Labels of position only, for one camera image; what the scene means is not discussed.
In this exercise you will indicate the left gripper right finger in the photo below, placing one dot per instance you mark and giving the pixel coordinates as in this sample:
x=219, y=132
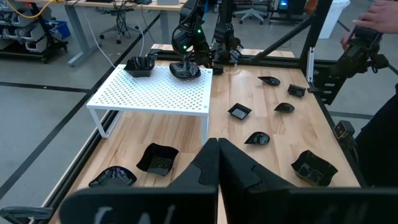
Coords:
x=242, y=174

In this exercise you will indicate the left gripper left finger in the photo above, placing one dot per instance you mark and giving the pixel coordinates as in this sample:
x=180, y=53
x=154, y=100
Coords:
x=199, y=174

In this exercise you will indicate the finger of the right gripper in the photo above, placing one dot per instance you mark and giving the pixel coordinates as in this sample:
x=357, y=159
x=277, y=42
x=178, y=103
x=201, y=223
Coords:
x=186, y=62
x=196, y=63

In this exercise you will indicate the black rounded wavy plate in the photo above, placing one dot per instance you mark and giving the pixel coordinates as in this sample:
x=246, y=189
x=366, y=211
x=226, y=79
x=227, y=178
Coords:
x=180, y=74
x=113, y=177
x=186, y=77

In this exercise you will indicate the small black square plate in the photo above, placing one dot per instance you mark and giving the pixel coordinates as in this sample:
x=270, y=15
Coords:
x=239, y=111
x=217, y=70
x=296, y=90

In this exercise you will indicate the black square wavy bowl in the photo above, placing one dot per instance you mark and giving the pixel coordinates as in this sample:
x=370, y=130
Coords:
x=140, y=70
x=157, y=160

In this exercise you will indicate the black teardrop plate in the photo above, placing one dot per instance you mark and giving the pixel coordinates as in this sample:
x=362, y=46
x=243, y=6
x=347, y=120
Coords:
x=271, y=81
x=285, y=107
x=259, y=138

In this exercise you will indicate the black leader arm base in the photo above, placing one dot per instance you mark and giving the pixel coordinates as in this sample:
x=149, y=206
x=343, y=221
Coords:
x=329, y=88

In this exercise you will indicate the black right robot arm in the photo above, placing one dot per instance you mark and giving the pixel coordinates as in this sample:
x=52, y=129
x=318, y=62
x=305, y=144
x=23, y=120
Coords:
x=224, y=37

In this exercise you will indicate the white perforated metal shelf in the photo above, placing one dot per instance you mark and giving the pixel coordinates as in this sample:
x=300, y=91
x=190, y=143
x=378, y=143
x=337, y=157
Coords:
x=149, y=104

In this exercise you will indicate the grey office chair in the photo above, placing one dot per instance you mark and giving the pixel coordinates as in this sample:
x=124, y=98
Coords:
x=250, y=13
x=109, y=30

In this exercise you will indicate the large black square wavy plate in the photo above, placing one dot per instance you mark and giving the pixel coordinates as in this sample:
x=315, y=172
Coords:
x=314, y=169

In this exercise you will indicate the black equipment rack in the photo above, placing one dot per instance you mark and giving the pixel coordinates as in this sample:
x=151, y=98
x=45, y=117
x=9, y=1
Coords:
x=293, y=9

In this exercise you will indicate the black table clamp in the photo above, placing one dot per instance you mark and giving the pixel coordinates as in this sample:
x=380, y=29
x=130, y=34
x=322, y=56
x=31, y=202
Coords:
x=314, y=90
x=25, y=214

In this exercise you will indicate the orange object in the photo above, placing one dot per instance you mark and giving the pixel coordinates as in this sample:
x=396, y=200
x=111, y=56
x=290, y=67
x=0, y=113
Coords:
x=311, y=6

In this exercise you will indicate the blue plastic bin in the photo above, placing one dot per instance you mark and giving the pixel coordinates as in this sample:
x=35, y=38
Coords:
x=61, y=28

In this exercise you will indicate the person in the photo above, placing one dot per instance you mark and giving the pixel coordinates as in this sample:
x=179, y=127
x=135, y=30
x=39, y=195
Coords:
x=382, y=146

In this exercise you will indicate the person's hand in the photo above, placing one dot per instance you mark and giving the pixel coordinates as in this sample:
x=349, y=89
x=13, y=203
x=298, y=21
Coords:
x=345, y=40
x=379, y=17

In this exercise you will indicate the black shelf with grey bins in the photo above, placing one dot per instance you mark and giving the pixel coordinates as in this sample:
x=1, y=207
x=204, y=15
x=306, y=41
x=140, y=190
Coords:
x=35, y=45

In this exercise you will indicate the black aluminium frame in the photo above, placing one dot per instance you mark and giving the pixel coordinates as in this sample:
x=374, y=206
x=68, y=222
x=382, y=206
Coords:
x=267, y=61

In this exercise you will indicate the small table-level camera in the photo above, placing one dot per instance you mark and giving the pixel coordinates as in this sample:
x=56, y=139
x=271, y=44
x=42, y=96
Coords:
x=343, y=130

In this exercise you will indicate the white bracket strip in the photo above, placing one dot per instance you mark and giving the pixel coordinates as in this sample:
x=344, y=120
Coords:
x=310, y=65

